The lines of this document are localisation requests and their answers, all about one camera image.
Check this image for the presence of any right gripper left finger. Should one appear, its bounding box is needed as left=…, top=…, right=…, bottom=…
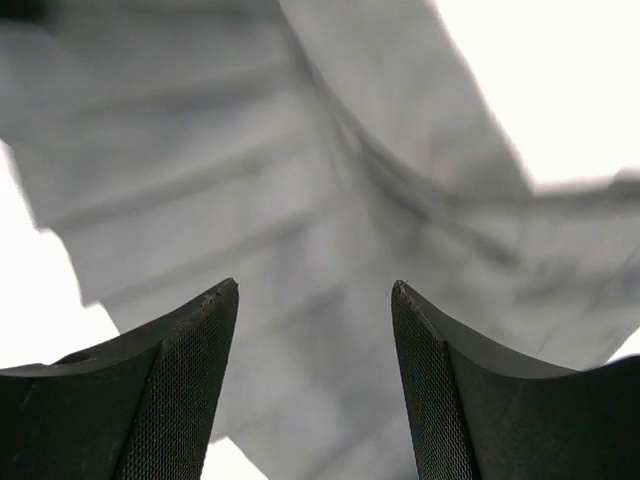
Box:
left=1, top=278, right=239, bottom=480

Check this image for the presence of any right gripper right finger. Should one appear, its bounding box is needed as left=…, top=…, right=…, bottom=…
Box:
left=391, top=281, right=639, bottom=479

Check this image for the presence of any grey skirt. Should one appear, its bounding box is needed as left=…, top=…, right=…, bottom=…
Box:
left=1, top=1, right=639, bottom=479

